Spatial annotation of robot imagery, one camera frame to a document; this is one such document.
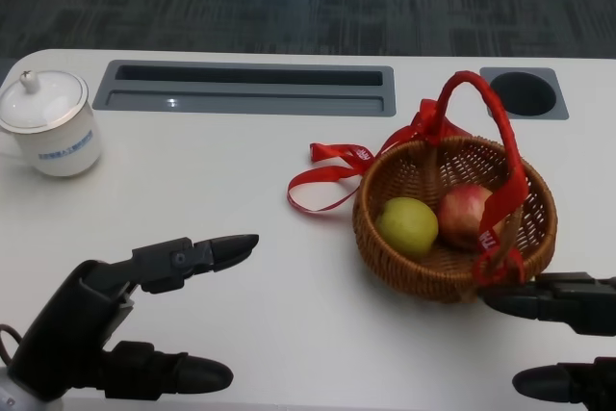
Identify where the grey recessed cable tray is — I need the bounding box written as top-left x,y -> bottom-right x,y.
91,59 -> 398,118

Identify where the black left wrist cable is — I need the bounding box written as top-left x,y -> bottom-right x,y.
0,322 -> 24,365

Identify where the red apple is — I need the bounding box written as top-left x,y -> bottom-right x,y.
437,183 -> 507,253

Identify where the red printed ribbon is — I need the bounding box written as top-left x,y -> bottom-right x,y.
286,97 -> 529,287

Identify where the white lidded ceramic mug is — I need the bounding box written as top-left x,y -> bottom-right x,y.
0,68 -> 104,179

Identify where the green apple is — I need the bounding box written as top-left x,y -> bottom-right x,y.
374,196 -> 441,259

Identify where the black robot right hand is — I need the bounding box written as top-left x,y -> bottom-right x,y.
482,271 -> 616,411

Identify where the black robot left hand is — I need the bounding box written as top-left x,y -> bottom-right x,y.
7,233 -> 261,403

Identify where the brown wicker basket with handle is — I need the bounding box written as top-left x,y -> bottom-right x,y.
351,70 -> 559,305

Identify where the grey round hole grommet plate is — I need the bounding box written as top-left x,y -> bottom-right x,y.
478,66 -> 571,122

